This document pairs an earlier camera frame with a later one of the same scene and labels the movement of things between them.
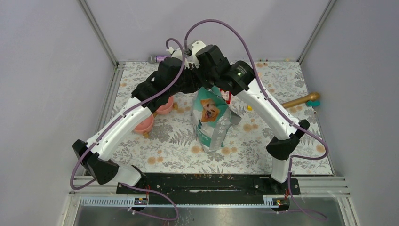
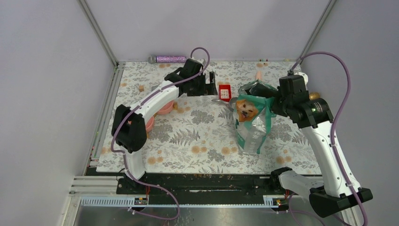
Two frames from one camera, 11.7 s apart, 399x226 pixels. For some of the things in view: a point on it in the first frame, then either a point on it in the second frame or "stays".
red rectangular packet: (227, 95) stays
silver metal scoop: (235, 118) → (232, 102)
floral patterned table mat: (171, 147) stays
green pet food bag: (211, 117) → (253, 117)
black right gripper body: (208, 79) → (280, 104)
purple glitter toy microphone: (153, 59) stays
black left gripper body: (187, 83) stays
